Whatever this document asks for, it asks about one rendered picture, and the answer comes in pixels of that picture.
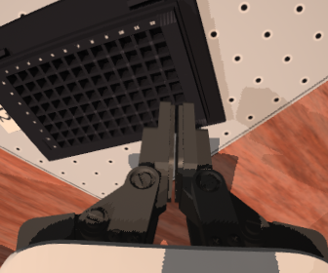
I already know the grey perforated base plate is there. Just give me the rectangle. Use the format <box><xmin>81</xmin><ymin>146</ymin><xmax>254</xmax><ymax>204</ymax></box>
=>
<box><xmin>0</xmin><ymin>0</ymin><xmax>328</xmax><ymax>200</ymax></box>

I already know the black well plate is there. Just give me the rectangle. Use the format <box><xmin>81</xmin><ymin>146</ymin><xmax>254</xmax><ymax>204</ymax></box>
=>
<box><xmin>0</xmin><ymin>0</ymin><xmax>209</xmax><ymax>156</ymax></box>

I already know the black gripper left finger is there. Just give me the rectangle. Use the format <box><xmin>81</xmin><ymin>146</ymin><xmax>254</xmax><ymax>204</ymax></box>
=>
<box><xmin>17</xmin><ymin>101</ymin><xmax>176</xmax><ymax>250</ymax></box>

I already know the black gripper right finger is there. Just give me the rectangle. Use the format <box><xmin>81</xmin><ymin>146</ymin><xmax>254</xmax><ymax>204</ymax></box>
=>
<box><xmin>175</xmin><ymin>101</ymin><xmax>328</xmax><ymax>261</ymax></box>

